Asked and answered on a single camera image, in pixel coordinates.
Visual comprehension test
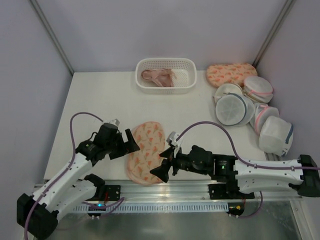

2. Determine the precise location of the left aluminium corner post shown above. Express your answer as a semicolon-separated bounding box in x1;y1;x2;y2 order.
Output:
28;0;75;76

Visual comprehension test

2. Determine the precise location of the cream mesh bag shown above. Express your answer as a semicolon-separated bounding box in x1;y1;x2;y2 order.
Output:
213;83;243;103

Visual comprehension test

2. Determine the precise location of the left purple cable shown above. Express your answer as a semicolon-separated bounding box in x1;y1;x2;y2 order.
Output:
23;111;125;237

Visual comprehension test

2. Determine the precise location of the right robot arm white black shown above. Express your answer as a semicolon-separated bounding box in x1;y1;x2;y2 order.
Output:
150;145;320;198

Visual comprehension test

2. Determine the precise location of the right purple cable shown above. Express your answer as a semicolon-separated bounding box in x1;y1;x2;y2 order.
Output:
174;121;320;219

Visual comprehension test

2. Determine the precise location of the right aluminium corner post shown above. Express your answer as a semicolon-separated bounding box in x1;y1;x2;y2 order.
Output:
252;0;297;68

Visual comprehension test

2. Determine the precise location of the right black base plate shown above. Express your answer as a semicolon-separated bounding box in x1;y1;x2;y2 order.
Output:
207;182;255;200

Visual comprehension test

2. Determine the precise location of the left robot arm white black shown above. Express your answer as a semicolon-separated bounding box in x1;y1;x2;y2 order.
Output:
16;120;140;240

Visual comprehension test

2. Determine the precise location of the aluminium mounting rail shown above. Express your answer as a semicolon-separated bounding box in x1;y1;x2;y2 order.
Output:
32;152;303;202

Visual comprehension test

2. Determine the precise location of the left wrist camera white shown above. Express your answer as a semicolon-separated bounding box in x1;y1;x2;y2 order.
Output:
109;118;120;127

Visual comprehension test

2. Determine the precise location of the pink satin lace bra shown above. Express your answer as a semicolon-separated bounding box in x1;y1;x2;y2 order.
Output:
140;68;177;88

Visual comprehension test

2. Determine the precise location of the peach floral bag at back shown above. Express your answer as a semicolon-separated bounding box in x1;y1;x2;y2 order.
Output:
205;63;258;88

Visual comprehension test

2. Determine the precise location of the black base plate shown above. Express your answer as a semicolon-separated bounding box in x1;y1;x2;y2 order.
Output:
88;185;121;202
207;182;255;200

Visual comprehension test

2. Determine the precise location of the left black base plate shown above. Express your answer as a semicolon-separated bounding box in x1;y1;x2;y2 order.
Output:
88;185;121;202

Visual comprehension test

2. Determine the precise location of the slotted white cable duct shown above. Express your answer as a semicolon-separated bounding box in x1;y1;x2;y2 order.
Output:
71;201;229;214

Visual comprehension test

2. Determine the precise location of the white perforated plastic basket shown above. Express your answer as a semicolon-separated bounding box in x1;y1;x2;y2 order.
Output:
135;58;197;95

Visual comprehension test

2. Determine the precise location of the white mesh bag blue zipper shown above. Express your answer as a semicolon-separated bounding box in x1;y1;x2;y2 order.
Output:
215;93;256;127

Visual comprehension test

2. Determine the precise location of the purple cable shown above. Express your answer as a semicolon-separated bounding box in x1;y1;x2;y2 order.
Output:
174;121;320;219
23;111;125;237

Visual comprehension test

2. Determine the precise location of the white mesh bag pink trim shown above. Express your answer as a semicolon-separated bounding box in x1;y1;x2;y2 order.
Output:
250;103;280;135

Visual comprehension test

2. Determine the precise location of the white mesh bag blue strap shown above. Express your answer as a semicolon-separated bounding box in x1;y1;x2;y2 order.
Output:
258;115;295;157

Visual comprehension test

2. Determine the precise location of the white mesh bag pink zipper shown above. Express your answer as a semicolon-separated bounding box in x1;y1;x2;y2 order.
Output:
243;76;274;104

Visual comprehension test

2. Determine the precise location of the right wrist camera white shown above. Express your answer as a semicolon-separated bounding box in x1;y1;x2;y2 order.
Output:
166;131;183;157

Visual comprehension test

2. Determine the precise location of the aluminium corner post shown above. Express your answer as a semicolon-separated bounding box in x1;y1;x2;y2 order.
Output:
252;0;297;68
28;0;75;76

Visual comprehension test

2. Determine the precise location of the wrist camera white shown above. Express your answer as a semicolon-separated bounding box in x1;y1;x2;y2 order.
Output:
166;131;183;157
109;118;120;127

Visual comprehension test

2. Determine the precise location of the peach floral laundry bag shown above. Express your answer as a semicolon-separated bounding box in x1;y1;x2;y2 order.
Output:
126;121;166;186

